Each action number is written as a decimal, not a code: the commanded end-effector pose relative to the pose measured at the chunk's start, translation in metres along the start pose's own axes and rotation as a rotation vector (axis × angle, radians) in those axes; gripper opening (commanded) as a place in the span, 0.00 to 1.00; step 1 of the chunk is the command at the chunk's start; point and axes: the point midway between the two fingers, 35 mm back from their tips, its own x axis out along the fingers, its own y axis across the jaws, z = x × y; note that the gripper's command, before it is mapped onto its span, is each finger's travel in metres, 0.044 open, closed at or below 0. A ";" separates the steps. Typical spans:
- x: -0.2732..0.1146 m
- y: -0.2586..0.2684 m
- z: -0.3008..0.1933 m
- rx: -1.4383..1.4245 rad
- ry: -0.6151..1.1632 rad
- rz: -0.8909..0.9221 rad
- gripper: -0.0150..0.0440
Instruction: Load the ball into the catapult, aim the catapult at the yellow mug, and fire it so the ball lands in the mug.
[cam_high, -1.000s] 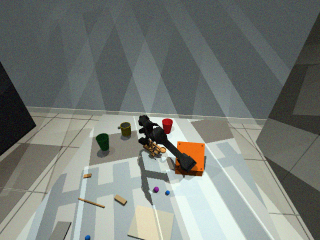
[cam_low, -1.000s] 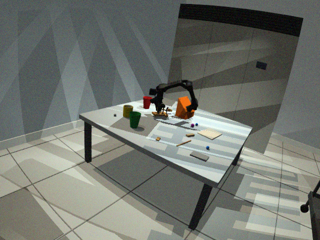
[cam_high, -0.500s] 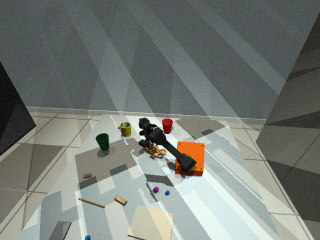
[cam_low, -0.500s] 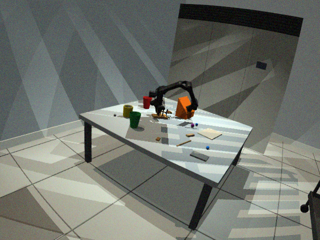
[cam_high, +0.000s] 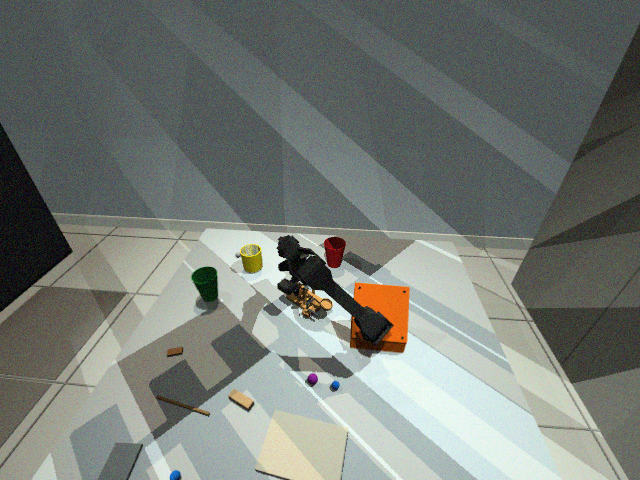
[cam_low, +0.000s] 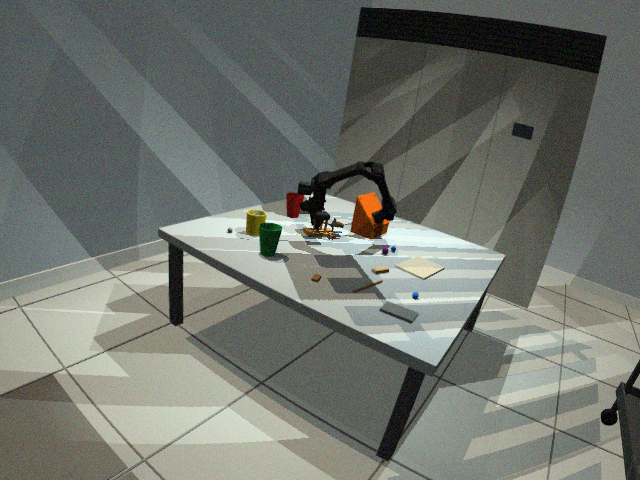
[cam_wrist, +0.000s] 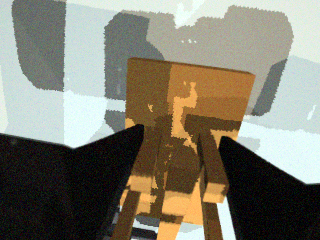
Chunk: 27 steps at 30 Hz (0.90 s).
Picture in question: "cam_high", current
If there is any yellow mug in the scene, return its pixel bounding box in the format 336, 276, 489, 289
240, 244, 262, 274

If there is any green cup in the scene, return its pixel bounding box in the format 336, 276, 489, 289
192, 267, 218, 302

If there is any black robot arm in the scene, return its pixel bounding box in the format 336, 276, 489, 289
277, 235, 394, 346

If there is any dark red cup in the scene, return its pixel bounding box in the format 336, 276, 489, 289
324, 237, 346, 268

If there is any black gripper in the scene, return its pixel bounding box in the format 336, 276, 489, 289
277, 273, 300, 297

